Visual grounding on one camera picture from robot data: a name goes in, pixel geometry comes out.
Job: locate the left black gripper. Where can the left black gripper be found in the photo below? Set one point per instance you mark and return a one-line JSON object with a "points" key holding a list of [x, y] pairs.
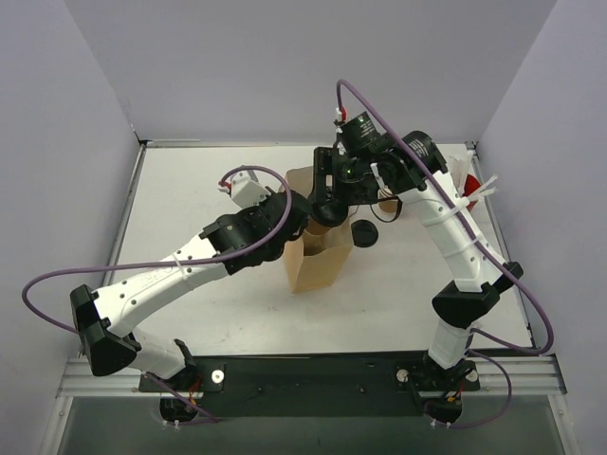
{"points": [[294, 214]]}

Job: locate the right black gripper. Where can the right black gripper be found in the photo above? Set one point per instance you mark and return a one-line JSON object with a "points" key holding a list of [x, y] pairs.
{"points": [[321, 172]]}

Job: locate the stack of paper cups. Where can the stack of paper cups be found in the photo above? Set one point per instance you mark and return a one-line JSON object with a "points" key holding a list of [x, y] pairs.
{"points": [[387, 202]]}

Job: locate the black plastic cup lid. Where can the black plastic cup lid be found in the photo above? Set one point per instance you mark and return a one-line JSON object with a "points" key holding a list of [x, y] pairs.
{"points": [[330, 214]]}

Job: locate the brown paper bag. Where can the brown paper bag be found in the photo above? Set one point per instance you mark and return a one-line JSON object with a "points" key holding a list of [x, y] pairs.
{"points": [[314, 262]]}

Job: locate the brown paper coffee cup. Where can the brown paper coffee cup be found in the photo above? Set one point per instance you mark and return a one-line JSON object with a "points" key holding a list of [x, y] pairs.
{"points": [[316, 229]]}

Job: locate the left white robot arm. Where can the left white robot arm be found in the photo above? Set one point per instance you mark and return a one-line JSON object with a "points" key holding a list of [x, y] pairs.
{"points": [[107, 318]]}

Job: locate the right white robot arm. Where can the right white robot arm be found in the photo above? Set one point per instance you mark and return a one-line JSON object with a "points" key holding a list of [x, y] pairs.
{"points": [[479, 274]]}

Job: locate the red cylindrical straw holder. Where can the red cylindrical straw holder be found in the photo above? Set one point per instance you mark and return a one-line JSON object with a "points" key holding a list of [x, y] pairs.
{"points": [[472, 184]]}

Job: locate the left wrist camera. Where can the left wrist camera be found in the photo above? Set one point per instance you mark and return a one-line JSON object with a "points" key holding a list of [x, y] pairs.
{"points": [[244, 189]]}

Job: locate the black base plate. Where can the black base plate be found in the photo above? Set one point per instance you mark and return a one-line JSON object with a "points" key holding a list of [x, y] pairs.
{"points": [[380, 384]]}

